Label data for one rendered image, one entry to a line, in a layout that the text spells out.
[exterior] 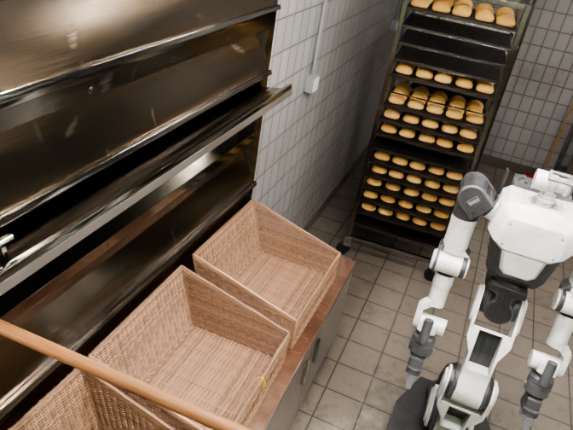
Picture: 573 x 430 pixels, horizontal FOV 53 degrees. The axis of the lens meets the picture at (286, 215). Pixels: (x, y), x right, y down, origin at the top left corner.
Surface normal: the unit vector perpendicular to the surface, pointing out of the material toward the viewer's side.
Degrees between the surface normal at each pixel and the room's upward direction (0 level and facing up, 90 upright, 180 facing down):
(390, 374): 0
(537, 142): 90
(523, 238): 90
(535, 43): 90
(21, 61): 70
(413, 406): 0
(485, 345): 80
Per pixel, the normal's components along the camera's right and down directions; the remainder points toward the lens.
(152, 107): 0.91, 0.00
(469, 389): -0.28, 0.04
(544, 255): -0.36, 0.43
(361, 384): 0.15, -0.85
